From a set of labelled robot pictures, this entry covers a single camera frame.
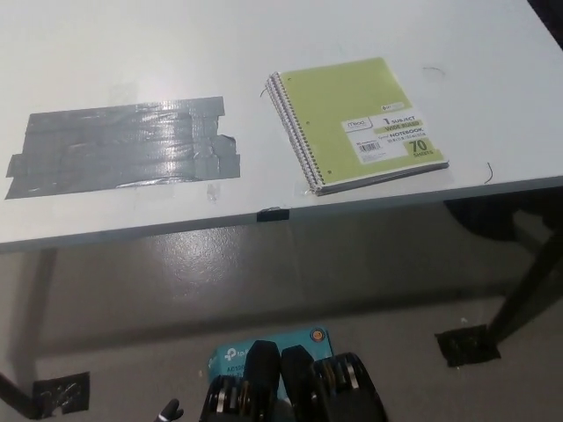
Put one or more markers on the green spiral notebook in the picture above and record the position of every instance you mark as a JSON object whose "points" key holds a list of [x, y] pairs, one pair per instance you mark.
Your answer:
{"points": [[334, 105]]}

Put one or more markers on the small clear tape piece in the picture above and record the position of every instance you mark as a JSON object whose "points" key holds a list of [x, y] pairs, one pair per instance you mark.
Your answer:
{"points": [[213, 192]]}

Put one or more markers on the black table leg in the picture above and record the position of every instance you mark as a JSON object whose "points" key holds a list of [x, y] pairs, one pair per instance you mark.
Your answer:
{"points": [[519, 294], [13, 387]]}

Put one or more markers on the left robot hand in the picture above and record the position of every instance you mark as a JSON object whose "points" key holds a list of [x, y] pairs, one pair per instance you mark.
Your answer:
{"points": [[169, 413]]}

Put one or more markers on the small black tape strip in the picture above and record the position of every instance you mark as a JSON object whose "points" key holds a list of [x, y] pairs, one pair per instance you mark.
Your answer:
{"points": [[273, 215]]}

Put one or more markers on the purple spiral notebook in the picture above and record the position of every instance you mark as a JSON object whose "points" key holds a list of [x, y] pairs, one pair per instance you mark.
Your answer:
{"points": [[271, 88]]}

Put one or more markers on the grey duct tape patch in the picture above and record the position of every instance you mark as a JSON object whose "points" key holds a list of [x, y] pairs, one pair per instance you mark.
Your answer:
{"points": [[119, 147]]}

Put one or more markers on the black robot torso blocks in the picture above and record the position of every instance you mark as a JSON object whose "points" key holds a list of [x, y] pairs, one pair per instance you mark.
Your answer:
{"points": [[299, 389]]}

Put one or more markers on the teal tp-link box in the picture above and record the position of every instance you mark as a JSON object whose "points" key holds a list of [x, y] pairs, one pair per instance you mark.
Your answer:
{"points": [[231, 354]]}

